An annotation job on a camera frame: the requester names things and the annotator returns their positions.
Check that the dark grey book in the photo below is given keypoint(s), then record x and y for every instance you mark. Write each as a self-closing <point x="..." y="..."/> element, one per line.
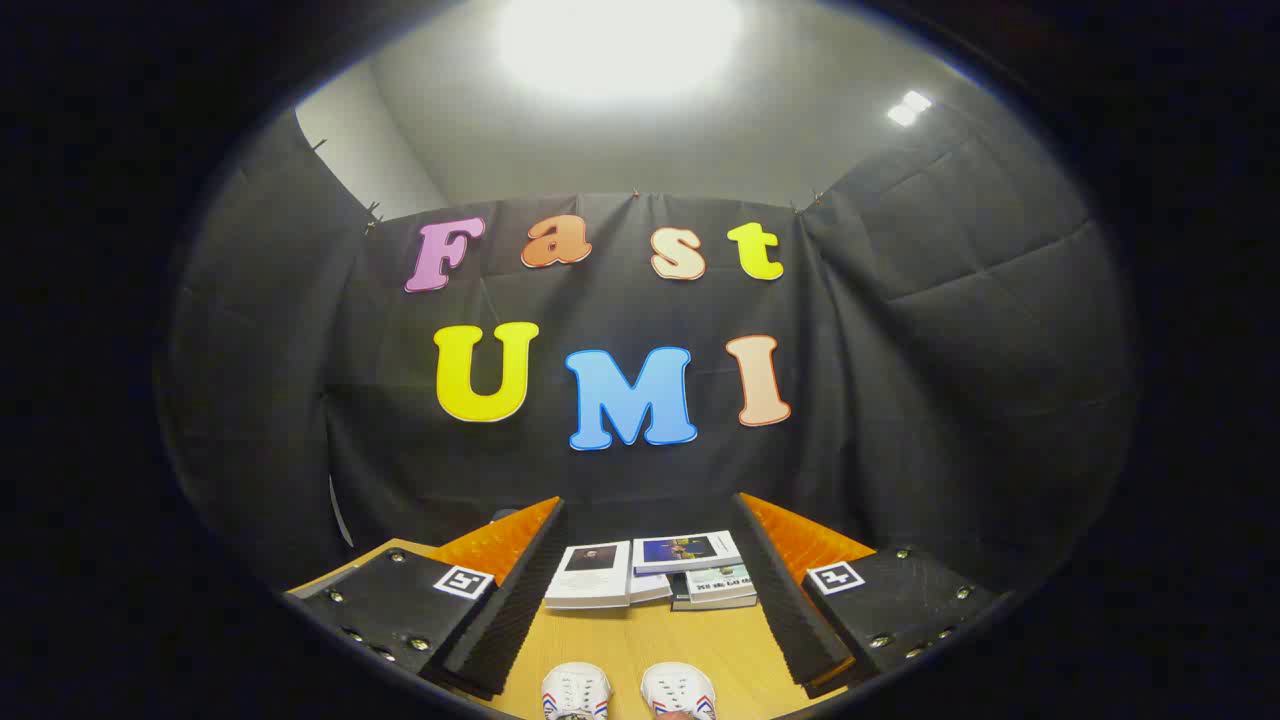
<point x="679" y="598"/>

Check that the small ceiling light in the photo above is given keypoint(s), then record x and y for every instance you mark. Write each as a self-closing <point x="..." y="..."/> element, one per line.
<point x="908" y="107"/>

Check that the black backdrop cloth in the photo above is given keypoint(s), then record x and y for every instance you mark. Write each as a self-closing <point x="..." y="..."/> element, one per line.
<point x="880" y="400"/>

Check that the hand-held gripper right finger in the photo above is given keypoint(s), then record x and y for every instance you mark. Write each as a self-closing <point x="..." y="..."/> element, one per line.
<point x="785" y="610"/>

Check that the white book with portrait cover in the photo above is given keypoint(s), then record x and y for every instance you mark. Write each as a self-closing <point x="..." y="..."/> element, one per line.
<point x="590" y="585"/>

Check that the white striped canvas shoe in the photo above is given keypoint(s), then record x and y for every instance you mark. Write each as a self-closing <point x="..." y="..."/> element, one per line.
<point x="575" y="692"/>
<point x="680" y="690"/>

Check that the book with blue picture cover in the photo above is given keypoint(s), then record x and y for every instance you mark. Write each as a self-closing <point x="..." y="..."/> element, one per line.
<point x="690" y="550"/>

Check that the plain white book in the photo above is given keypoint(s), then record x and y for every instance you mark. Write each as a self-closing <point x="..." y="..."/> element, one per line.
<point x="650" y="586"/>

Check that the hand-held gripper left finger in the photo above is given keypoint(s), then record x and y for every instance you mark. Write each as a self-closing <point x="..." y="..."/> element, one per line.
<point x="520" y="600"/>

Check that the book with pale green cover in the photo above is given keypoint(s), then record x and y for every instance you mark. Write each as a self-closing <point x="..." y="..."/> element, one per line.
<point x="720" y="583"/>

